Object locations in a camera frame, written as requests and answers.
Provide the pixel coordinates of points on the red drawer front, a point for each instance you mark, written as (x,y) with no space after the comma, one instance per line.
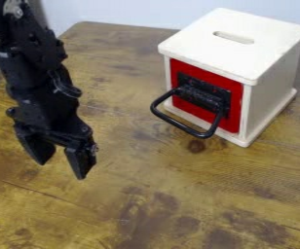
(230,123)

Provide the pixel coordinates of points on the white wooden box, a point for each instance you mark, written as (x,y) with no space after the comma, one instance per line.
(251,49)

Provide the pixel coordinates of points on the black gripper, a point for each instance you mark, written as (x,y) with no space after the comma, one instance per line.
(48,122)

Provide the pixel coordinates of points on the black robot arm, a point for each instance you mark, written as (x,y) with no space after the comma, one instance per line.
(41,86)

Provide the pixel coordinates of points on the black metal drawer handle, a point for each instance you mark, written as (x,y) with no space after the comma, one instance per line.
(201,95)

